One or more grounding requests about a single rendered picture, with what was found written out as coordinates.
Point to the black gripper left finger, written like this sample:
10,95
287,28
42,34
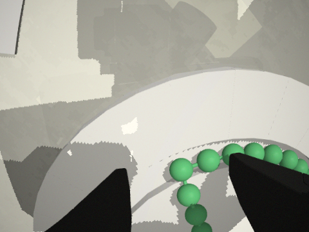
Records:
106,209

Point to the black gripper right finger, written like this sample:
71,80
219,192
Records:
274,198

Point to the white round board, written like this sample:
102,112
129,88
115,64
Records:
177,117

